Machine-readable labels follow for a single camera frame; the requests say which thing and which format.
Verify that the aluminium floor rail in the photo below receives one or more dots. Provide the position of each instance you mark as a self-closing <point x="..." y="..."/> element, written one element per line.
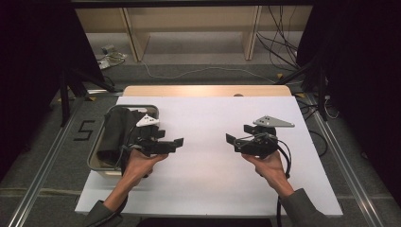
<point x="350" y="170"/>
<point x="41" y="176"/>

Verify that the beige plastic basket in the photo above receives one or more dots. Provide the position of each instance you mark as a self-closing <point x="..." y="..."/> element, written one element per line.
<point x="93" y="164"/>

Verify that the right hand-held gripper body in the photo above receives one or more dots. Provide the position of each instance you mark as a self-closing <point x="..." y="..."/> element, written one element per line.
<point x="260" y="145"/>

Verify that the dark grey garment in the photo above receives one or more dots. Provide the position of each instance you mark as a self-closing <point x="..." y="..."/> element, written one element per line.
<point x="116" y="132"/>

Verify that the black tripod stand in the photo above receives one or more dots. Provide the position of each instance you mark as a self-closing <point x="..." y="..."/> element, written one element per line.
<point x="64" y="101"/>
<point x="321" y="94"/>

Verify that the light wooden shelf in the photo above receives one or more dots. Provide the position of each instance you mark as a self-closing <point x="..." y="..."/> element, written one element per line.
<point x="195" y="22"/>

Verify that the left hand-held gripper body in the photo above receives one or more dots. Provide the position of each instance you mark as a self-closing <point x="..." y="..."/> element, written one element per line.
<point x="157" y="147"/>

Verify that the person's left hand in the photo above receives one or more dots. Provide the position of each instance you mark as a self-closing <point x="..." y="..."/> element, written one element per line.
<point x="138" y="165"/>

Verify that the black overhead frame bar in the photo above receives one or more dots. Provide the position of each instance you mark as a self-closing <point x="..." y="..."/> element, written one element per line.
<point x="189" y="3"/>

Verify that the person's right hand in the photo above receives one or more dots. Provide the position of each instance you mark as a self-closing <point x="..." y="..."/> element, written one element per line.
<point x="272" y="171"/>

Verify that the white power strip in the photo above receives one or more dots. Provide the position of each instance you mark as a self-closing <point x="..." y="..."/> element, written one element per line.
<point x="105" y="61"/>

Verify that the black curtain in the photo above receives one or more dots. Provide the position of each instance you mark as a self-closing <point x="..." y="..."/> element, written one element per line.
<point x="362" y="78"/>
<point x="34" y="63"/>

